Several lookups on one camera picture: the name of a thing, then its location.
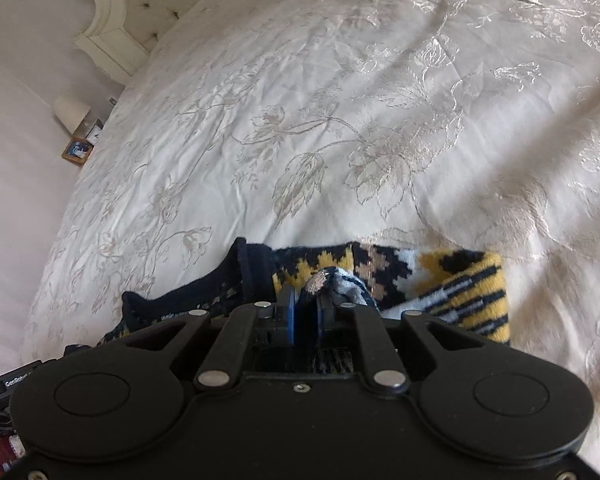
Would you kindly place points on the navy yellow patterned knit sweater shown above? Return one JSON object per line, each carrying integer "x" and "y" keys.
{"x": 458, "y": 286}

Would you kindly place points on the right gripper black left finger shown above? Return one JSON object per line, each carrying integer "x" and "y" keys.
{"x": 275, "y": 322}

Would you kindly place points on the cream embroidered bedspread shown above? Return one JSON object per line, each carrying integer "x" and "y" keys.
{"x": 418, "y": 124}

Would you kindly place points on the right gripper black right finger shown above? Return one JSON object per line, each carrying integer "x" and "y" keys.
{"x": 316, "y": 318}

